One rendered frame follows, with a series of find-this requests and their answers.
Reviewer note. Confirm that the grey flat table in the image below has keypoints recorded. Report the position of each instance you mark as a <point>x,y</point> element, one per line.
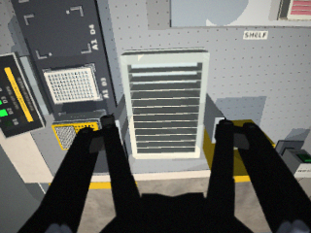
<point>230,13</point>

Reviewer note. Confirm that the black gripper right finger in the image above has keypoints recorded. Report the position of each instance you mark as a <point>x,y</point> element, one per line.
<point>285,205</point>

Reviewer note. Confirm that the yellow open-top box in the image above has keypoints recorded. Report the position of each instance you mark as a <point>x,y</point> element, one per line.
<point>208,148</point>

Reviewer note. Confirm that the white trough reservoir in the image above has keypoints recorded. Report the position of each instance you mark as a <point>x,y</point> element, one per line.
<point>159,94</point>

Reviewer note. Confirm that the white well plate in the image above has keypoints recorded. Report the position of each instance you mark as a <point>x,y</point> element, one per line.
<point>74,84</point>

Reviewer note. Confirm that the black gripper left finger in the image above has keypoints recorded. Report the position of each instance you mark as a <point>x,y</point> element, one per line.
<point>62,206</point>

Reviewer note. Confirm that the yellow tip rack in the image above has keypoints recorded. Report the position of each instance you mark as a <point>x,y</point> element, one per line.
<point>66,126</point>

